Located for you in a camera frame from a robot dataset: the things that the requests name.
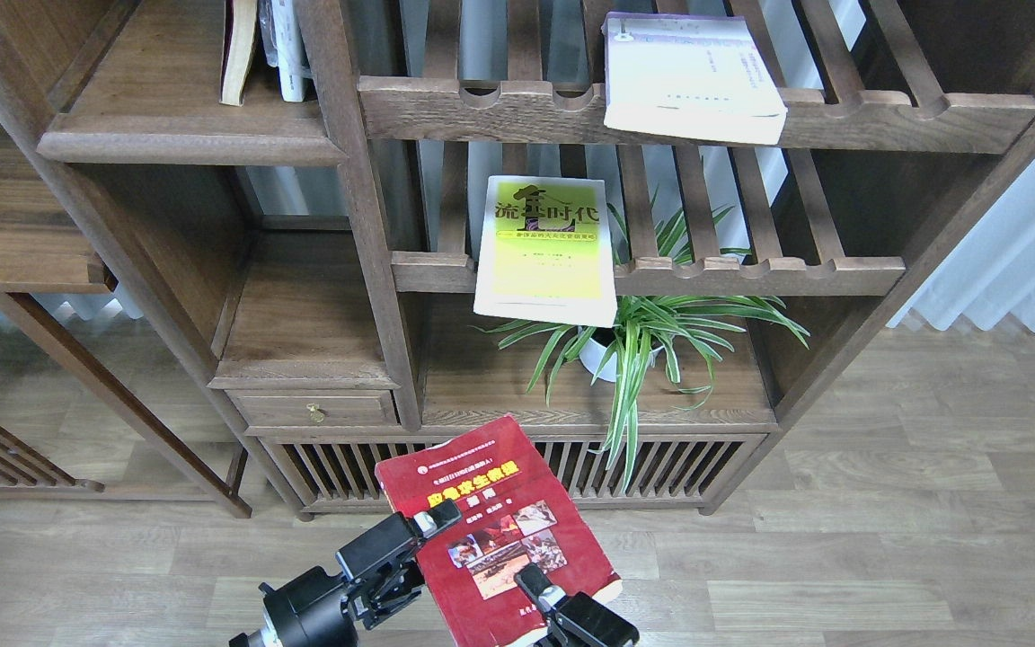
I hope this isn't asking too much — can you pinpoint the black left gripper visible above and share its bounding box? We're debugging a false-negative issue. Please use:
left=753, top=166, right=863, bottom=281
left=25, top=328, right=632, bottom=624
left=230, top=500, right=463, bottom=646

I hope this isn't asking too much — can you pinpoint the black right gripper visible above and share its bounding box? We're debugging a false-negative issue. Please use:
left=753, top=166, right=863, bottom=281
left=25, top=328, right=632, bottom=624
left=515, top=563, right=640, bottom=647

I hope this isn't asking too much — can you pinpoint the red cover book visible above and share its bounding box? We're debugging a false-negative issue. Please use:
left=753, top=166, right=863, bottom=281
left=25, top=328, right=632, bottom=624
left=376, top=415, right=622, bottom=646

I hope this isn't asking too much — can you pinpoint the brass drawer knob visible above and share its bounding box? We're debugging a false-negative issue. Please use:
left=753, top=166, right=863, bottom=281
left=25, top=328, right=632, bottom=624
left=305, top=403, right=325, bottom=423

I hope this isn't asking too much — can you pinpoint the white plant pot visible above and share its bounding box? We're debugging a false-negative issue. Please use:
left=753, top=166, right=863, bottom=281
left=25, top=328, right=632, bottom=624
left=578, top=326, right=664, bottom=384

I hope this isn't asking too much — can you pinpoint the green spider plant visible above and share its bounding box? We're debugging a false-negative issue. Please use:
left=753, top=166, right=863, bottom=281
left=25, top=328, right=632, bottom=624
left=479, top=187, right=814, bottom=493

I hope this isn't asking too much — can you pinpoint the yellow green cover book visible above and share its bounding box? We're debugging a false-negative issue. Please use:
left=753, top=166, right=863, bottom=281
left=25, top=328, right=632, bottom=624
left=473, top=175, right=617, bottom=328

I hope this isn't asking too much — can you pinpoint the dark wooden bookshelf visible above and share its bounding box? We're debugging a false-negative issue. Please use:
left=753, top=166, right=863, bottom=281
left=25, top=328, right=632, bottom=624
left=0, top=1, right=1035, bottom=517

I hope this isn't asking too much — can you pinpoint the upright white book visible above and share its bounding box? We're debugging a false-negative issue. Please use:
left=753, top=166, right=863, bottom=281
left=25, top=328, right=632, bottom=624
left=270, top=1, right=311, bottom=102

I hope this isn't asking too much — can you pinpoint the upright tan book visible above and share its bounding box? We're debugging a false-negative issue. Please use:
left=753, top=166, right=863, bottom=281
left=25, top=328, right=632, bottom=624
left=219, top=0, right=259, bottom=106

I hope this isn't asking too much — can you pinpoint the white cover book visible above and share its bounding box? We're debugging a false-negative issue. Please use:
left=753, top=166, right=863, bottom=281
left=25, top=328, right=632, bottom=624
left=603, top=12, right=787, bottom=145

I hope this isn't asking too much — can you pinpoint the white curtain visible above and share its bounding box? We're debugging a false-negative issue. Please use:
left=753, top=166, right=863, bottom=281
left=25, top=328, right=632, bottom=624
left=888, top=159, right=1035, bottom=332

